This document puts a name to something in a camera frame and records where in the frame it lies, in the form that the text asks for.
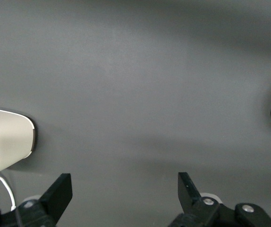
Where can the cream white toaster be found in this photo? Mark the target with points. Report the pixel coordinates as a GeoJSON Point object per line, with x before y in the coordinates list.
{"type": "Point", "coordinates": [8, 139]}

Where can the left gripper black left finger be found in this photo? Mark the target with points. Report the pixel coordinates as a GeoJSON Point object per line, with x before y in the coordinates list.
{"type": "Point", "coordinates": [55, 198]}

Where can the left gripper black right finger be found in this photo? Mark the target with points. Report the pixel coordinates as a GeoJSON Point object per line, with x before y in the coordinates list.
{"type": "Point", "coordinates": [189, 201]}

